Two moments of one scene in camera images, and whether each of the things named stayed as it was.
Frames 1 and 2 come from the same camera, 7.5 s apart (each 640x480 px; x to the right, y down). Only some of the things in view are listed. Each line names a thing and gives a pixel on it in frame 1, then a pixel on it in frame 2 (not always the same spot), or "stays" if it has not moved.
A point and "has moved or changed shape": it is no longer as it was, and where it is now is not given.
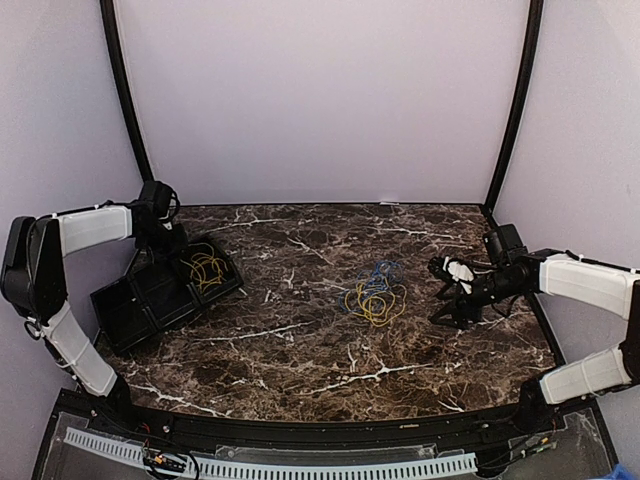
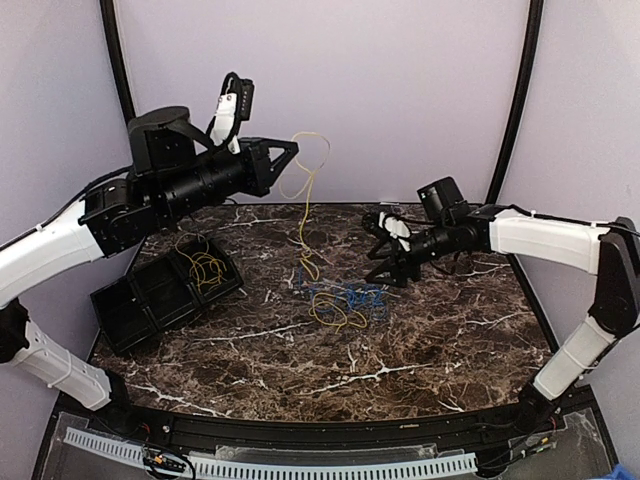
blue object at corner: [621, 473] stays
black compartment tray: [151, 296] stays
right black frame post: [528, 79] stays
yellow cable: [380, 307] has moved or changed shape
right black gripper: [457, 307] → [397, 267]
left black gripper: [181, 245] → [262, 171]
